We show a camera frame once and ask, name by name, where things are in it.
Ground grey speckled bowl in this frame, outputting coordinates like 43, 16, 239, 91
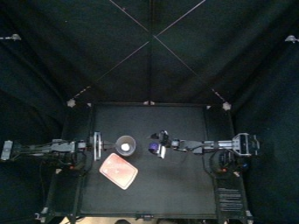
115, 135, 138, 158

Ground purple toy grapes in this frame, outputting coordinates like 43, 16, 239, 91
149, 142, 162, 153

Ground red square plate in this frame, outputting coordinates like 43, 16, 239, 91
98, 152, 141, 191

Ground white printed label sticker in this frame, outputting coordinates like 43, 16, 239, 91
218, 187, 246, 214

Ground black cloth curtain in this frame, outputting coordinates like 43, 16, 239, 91
0, 0, 299, 224

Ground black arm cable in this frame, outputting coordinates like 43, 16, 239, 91
171, 144, 206, 156

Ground grey vertical frame pole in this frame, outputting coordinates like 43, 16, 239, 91
149, 0, 155, 103

